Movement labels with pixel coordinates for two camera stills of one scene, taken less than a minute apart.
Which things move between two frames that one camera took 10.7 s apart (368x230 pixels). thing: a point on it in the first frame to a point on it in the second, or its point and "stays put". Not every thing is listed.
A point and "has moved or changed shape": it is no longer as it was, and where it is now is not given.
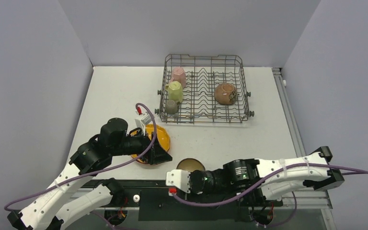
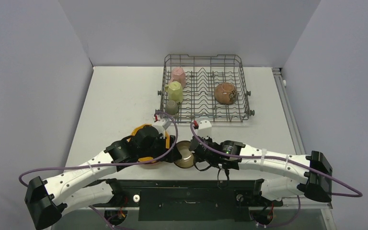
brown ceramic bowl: [190, 164] has moved or changed shape
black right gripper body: [195, 182] to [197, 144]
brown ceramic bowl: [225, 93] stays put
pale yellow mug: [175, 91] stays put
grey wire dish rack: [204, 90] stays put
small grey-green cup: [171, 107] stays put
